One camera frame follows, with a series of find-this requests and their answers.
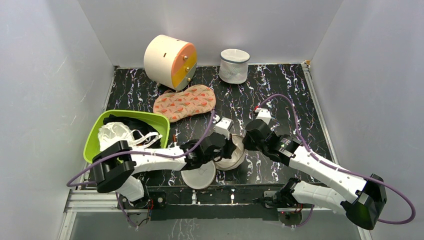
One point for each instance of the round white mesh laundry bag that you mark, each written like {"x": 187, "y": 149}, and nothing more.
{"x": 202, "y": 177}

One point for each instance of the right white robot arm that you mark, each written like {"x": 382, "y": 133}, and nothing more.
{"x": 360, "y": 199}

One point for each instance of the white mesh cylinder basket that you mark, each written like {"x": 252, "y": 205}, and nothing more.
{"x": 234, "y": 66}

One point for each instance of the white bra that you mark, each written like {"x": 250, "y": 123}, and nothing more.
{"x": 113, "y": 132}

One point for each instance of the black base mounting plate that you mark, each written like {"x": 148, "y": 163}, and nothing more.
{"x": 240, "y": 201}

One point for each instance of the round cream drawer box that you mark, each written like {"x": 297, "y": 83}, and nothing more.
{"x": 170, "y": 61}

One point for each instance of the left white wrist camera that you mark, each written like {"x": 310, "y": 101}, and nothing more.
{"x": 223, "y": 127}

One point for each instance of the black clothing in basin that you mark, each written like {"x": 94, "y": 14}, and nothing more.
{"x": 133, "y": 124}

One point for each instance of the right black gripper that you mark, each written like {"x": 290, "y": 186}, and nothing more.
{"x": 250, "y": 139}

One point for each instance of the green plastic basin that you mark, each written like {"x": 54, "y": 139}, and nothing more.
{"x": 159, "y": 122}

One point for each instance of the floral pink mesh pouch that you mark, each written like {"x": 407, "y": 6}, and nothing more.
{"x": 195, "y": 100}

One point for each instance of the red white marker pen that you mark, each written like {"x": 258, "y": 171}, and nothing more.
{"x": 174, "y": 138}

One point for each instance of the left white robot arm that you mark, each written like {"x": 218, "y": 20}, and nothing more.
{"x": 115, "y": 167}

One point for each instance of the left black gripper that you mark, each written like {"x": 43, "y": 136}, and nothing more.
{"x": 229, "y": 146}

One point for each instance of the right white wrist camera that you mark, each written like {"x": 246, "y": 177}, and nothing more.
{"x": 263, "y": 114}

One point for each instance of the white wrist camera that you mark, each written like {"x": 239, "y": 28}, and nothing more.
{"x": 223, "y": 127}
{"x": 263, "y": 114}

